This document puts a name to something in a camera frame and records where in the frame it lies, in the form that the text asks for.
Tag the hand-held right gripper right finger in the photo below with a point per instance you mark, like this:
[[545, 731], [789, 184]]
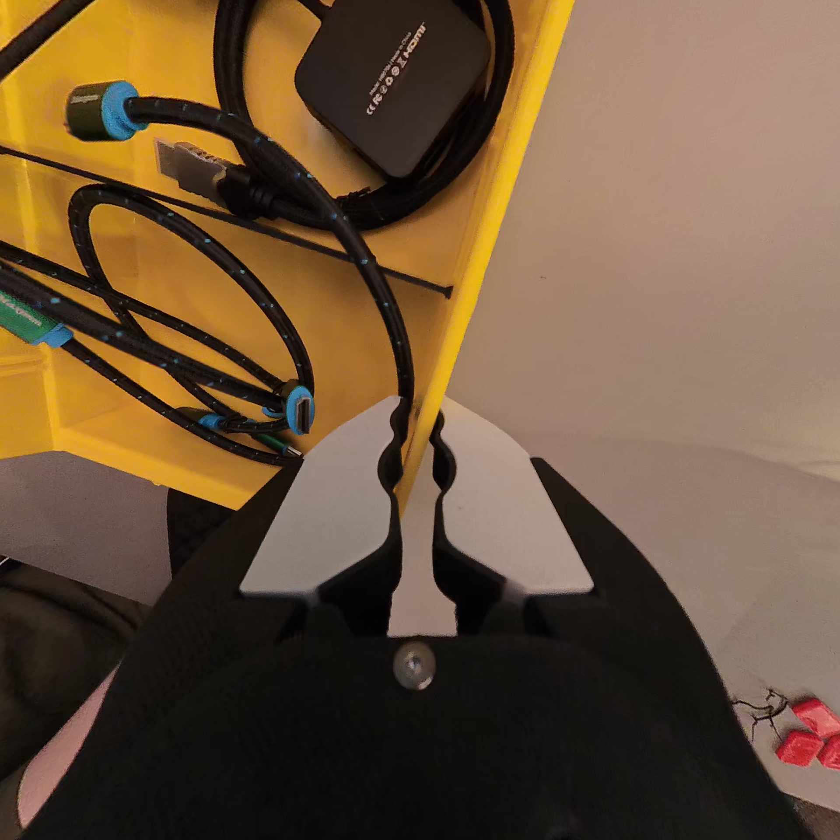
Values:
[[512, 518]]

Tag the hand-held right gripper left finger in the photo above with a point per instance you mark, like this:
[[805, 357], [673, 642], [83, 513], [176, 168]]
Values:
[[321, 518]]

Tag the yellow plastic bin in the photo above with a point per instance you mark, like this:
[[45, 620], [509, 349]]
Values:
[[512, 164]]

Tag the black adapter hub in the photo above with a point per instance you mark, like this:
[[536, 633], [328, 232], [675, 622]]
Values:
[[394, 85]]

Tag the black bin divider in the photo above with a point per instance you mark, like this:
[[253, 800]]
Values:
[[394, 274]]

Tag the dark cloth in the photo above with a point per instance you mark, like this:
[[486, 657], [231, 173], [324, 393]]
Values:
[[59, 643]]

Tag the white panel with red logo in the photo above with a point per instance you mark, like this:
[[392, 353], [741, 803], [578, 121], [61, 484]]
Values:
[[800, 748]]

